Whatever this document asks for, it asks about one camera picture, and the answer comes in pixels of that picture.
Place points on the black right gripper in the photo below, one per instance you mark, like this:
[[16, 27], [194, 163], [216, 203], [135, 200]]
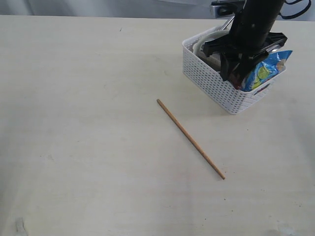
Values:
[[248, 34]]

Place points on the wooden chopstick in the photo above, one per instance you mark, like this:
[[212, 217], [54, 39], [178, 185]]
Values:
[[191, 139]]

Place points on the red-brown wooden spoon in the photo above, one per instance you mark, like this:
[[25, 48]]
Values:
[[236, 80]]

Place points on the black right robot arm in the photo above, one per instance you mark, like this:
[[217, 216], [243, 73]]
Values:
[[270, 8]]

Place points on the cream ceramic bowl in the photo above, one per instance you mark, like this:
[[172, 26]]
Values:
[[213, 60]]

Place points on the blue snack bag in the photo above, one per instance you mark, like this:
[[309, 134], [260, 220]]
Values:
[[266, 70]]

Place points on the stainless steel spoon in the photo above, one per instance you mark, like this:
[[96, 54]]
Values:
[[274, 48]]

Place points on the white plastic woven basket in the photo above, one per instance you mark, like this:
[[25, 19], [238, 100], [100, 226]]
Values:
[[210, 82]]

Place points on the white curtain backdrop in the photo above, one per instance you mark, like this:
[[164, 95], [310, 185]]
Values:
[[177, 9]]

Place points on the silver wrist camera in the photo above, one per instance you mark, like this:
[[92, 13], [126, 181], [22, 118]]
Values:
[[225, 8]]

